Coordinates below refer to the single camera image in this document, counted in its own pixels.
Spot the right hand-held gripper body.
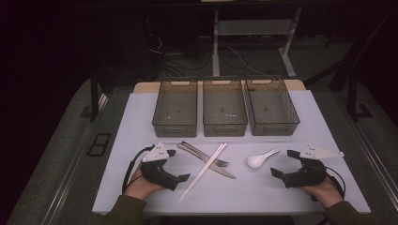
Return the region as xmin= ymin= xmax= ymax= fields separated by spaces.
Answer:
xmin=282 ymin=143 xmax=345 ymax=188

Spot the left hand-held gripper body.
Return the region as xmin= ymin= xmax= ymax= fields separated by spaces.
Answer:
xmin=140 ymin=142 xmax=181 ymax=191

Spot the white ceramic spoon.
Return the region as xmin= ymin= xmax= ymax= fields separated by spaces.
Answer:
xmin=246 ymin=148 xmax=281 ymax=170

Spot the smoky clear plastic bin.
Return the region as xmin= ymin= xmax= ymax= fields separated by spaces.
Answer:
xmin=202 ymin=78 xmax=249 ymax=138
xmin=244 ymin=76 xmax=300 ymax=137
xmin=151 ymin=78 xmax=199 ymax=139

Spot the person's left hand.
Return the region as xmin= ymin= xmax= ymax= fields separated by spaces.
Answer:
xmin=124 ymin=166 xmax=167 ymax=201

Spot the person's right hand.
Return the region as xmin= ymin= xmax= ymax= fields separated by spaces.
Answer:
xmin=298 ymin=176 xmax=344 ymax=210

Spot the black stand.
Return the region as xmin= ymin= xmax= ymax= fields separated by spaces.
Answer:
xmin=79 ymin=67 xmax=111 ymax=123
xmin=303 ymin=8 xmax=398 ymax=123

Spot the white metal stand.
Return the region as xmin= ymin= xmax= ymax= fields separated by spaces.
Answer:
xmin=211 ymin=7 xmax=303 ymax=79

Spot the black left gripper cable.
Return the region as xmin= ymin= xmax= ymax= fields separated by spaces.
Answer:
xmin=121 ymin=144 xmax=156 ymax=195

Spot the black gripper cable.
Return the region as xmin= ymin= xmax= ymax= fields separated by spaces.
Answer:
xmin=121 ymin=144 xmax=156 ymax=195
xmin=313 ymin=167 xmax=346 ymax=203

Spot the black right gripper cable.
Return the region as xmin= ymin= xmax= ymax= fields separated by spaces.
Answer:
xmin=313 ymin=167 xmax=346 ymax=203

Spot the black floor socket frame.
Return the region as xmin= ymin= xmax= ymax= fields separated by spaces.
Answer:
xmin=86 ymin=132 xmax=113 ymax=158

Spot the black floor cable bundle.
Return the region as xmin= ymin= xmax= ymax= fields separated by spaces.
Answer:
xmin=145 ymin=31 xmax=217 ymax=79

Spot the white floor cable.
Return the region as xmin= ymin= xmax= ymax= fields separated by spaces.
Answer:
xmin=226 ymin=46 xmax=268 ymax=77

